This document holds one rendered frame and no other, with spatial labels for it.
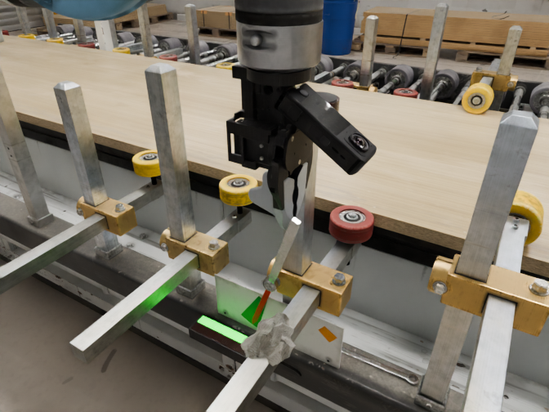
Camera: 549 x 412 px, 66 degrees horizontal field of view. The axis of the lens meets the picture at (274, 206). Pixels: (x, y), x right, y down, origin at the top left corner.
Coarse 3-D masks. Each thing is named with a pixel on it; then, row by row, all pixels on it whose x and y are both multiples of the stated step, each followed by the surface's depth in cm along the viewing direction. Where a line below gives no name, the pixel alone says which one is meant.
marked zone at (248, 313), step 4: (256, 300) 75; (260, 300) 75; (252, 304) 76; (256, 304) 76; (248, 308) 78; (252, 308) 77; (256, 308) 76; (264, 308) 75; (244, 312) 79; (248, 312) 78; (252, 312) 78; (244, 316) 80; (248, 316) 79; (252, 316) 78; (260, 316) 77; (248, 320) 79; (260, 320) 78; (256, 324) 79
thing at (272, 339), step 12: (264, 324) 59; (276, 324) 59; (288, 324) 60; (252, 336) 58; (264, 336) 56; (276, 336) 57; (288, 336) 58; (252, 348) 56; (264, 348) 56; (276, 348) 55; (288, 348) 56; (276, 360) 54
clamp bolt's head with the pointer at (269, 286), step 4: (264, 284) 69; (268, 284) 69; (272, 284) 69; (268, 288) 69; (272, 288) 69; (268, 292) 72; (264, 296) 73; (268, 296) 72; (264, 300) 73; (260, 304) 75; (264, 304) 74; (260, 308) 75; (256, 312) 76; (260, 312) 76; (256, 316) 77; (252, 320) 78; (256, 320) 77; (252, 324) 78
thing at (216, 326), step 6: (204, 318) 82; (204, 324) 81; (210, 324) 81; (216, 324) 81; (216, 330) 80; (222, 330) 80; (228, 330) 80; (228, 336) 78; (234, 336) 78; (240, 336) 78; (246, 336) 78; (240, 342) 77
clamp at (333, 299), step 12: (312, 264) 70; (288, 276) 68; (300, 276) 67; (312, 276) 67; (324, 276) 67; (348, 276) 67; (288, 288) 69; (300, 288) 68; (312, 288) 66; (324, 288) 65; (336, 288) 65; (348, 288) 67; (324, 300) 66; (336, 300) 65; (348, 300) 69; (336, 312) 66
